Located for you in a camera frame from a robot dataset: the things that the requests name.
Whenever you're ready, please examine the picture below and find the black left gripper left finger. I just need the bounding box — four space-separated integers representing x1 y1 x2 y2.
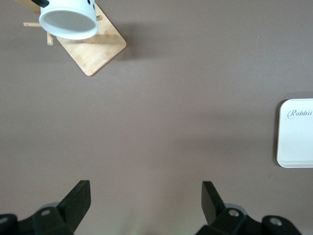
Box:
0 180 92 235

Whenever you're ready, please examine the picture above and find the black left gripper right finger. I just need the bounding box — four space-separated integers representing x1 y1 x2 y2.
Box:
195 181 302 235

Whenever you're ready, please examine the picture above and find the white smiley mug black handle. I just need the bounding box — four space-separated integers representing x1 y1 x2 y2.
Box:
32 0 99 41

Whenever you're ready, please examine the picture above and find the wooden cup rack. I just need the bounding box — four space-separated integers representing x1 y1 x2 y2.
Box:
13 0 127 77

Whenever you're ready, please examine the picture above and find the cream plastic tray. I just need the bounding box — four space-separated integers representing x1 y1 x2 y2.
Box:
276 98 313 168

